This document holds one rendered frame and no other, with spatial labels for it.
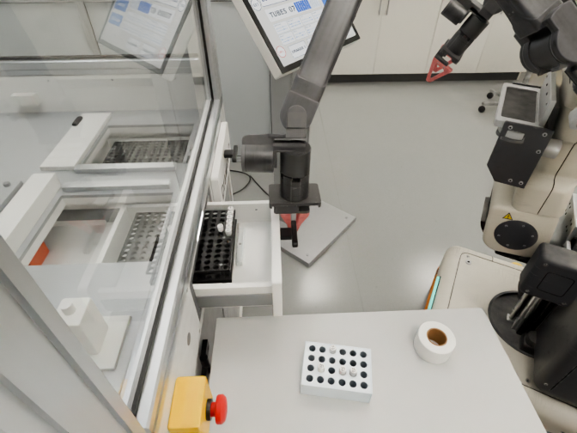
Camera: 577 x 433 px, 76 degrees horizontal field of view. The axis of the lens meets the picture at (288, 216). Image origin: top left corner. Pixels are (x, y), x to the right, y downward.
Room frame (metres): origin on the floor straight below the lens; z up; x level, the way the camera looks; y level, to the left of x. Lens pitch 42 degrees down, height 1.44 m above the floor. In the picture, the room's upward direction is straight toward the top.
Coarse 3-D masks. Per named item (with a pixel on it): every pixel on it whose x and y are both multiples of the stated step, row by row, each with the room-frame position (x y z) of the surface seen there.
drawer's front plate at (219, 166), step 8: (224, 128) 0.95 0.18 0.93; (224, 136) 0.91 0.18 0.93; (224, 144) 0.88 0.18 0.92; (216, 152) 0.82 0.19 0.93; (216, 160) 0.79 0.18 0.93; (224, 160) 0.85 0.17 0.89; (216, 168) 0.75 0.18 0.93; (224, 168) 0.83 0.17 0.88; (216, 176) 0.72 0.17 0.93; (216, 184) 0.71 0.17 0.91; (224, 184) 0.79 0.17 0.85; (216, 192) 0.71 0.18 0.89; (224, 192) 0.77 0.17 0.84; (216, 200) 0.71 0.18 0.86; (224, 200) 0.76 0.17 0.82
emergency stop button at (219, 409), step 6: (216, 396) 0.22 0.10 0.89; (222, 396) 0.22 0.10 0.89; (216, 402) 0.21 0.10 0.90; (222, 402) 0.21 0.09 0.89; (210, 408) 0.21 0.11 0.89; (216, 408) 0.21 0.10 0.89; (222, 408) 0.21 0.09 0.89; (210, 414) 0.20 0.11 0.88; (216, 414) 0.20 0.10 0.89; (222, 414) 0.20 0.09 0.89; (216, 420) 0.19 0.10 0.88; (222, 420) 0.19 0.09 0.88
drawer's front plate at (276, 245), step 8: (272, 208) 0.60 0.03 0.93; (272, 216) 0.57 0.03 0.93; (272, 224) 0.55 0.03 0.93; (272, 232) 0.53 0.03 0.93; (272, 240) 0.51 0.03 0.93; (272, 248) 0.48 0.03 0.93; (280, 248) 0.48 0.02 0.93; (272, 256) 0.46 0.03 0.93; (280, 256) 0.46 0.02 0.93; (272, 264) 0.44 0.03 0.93; (280, 264) 0.44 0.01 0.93; (272, 272) 0.42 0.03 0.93; (280, 272) 0.42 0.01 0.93; (272, 280) 0.41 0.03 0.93; (280, 280) 0.41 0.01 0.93; (272, 288) 0.40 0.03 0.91; (280, 288) 0.40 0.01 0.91; (280, 296) 0.40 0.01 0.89; (280, 304) 0.40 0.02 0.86; (280, 312) 0.40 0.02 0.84
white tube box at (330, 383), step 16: (304, 352) 0.34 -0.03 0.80; (320, 352) 0.34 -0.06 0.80; (336, 352) 0.34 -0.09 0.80; (352, 352) 0.34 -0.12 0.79; (368, 352) 0.34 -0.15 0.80; (304, 368) 0.31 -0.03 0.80; (336, 368) 0.31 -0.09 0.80; (368, 368) 0.31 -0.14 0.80; (304, 384) 0.28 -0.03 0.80; (320, 384) 0.28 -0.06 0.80; (336, 384) 0.28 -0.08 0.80; (352, 384) 0.29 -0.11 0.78; (368, 384) 0.28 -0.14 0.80; (368, 400) 0.26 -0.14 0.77
